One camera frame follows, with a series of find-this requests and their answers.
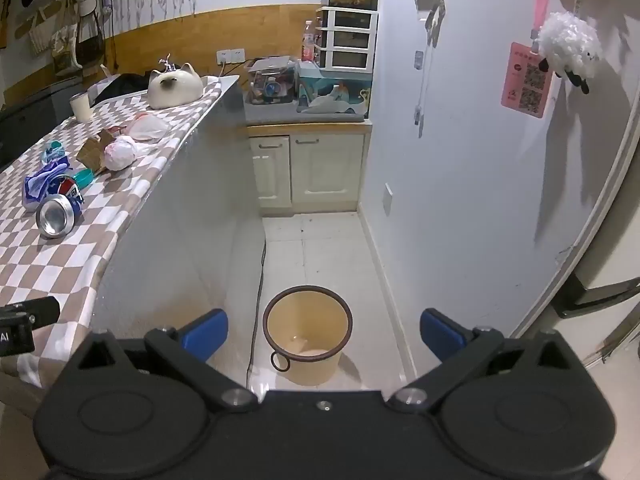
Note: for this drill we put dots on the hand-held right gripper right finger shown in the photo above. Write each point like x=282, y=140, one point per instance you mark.
x=441, y=336

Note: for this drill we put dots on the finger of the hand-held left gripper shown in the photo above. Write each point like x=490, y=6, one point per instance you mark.
x=35, y=311

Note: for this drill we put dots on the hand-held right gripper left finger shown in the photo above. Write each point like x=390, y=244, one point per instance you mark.
x=206, y=336

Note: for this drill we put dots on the crushed blue soda can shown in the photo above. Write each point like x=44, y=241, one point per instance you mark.
x=56, y=217

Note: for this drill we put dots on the beige bin with brown rim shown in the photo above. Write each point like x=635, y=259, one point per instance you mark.
x=320, y=360

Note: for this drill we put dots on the blue and white plastic wrapper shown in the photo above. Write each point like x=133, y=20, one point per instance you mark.
x=42, y=180

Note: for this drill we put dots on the teal plastic lid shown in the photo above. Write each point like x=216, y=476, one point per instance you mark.
x=83, y=178

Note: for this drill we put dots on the teal and clear plastic packet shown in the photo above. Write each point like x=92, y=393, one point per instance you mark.
x=53, y=151

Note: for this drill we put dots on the brown cardboard piece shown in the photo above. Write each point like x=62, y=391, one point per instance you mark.
x=92, y=152

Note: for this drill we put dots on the knotted white plastic bag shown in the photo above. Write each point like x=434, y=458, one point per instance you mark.
x=119, y=154

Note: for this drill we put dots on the clear plastic bag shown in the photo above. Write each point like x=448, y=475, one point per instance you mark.
x=145, y=127

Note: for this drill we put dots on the brown checkered tablecloth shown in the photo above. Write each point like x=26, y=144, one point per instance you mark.
x=60, y=270

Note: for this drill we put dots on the dark cabinet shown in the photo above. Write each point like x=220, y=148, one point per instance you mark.
x=30, y=115

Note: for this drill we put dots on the cream floor cabinet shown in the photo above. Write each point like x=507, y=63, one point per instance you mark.
x=325, y=170

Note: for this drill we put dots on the white door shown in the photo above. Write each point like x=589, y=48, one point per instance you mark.
x=610, y=220

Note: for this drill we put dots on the white cup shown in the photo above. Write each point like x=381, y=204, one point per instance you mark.
x=81, y=107

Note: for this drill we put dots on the black cloth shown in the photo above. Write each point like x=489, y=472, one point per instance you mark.
x=120, y=87

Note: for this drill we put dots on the white cat-shaped ceramic jar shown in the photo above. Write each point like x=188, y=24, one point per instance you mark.
x=175, y=89

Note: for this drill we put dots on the clear plastic storage box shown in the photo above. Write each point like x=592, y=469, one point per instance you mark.
x=272, y=85

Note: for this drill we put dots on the pink card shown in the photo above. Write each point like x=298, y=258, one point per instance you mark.
x=525, y=82

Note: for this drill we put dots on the teal box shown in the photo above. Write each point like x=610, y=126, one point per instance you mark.
x=312, y=90

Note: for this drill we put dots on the pink bottle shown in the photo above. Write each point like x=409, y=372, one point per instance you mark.
x=308, y=42

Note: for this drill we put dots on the white drawer unit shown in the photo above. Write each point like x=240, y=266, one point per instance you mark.
x=350, y=37

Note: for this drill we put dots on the hanging white pot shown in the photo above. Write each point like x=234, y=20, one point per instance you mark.
x=87, y=0

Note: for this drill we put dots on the white plush sheep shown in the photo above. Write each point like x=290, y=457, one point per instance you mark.
x=567, y=42

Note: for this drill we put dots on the white wall socket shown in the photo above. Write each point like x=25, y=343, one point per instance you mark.
x=230, y=56

